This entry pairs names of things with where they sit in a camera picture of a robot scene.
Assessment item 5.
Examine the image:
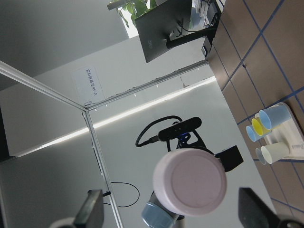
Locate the grey plastic cup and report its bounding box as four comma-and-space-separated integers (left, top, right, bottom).
255, 148, 267, 165

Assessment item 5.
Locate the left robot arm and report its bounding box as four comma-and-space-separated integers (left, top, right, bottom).
142, 145, 244, 228

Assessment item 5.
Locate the blue plastic cup front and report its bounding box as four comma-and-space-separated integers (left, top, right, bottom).
259, 105, 291, 130

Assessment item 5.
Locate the black computer monitor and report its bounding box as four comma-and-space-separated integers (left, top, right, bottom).
135, 0, 221, 63

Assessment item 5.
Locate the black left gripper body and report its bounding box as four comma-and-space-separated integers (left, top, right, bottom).
166, 134, 223, 164

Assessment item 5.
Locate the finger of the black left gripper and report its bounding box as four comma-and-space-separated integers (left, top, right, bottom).
215, 145, 244, 172

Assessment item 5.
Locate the aluminium frame post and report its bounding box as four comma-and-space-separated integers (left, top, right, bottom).
0, 61, 123, 228

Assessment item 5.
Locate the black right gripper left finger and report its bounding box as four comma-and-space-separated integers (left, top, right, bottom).
73, 190, 105, 228

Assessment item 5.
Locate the cream plastic tray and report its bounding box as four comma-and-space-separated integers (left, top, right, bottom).
254, 102, 304, 160

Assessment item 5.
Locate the pale green plastic cup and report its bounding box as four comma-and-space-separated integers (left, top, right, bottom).
261, 142, 290, 164

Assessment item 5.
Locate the green plant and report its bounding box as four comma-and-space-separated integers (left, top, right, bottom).
107, 0, 159, 28

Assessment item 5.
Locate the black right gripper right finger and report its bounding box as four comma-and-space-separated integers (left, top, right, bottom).
238, 188, 285, 228

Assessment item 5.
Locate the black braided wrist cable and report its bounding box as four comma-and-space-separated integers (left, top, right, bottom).
135, 115, 183, 149

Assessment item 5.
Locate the white paper sign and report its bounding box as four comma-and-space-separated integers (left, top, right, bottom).
71, 65, 105, 106

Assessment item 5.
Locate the blue plastic cup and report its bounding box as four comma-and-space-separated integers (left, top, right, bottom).
246, 125, 263, 142
259, 105, 291, 130

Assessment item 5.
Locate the blue plastic cup rear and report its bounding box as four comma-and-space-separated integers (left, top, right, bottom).
246, 125, 263, 142

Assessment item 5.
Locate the pink plastic cup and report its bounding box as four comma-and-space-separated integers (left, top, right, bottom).
152, 149, 227, 217

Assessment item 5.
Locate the yellow plastic cup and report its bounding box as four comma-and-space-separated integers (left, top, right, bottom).
251, 117, 269, 136

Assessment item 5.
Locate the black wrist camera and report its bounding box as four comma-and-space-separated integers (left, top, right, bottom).
158, 117, 202, 142

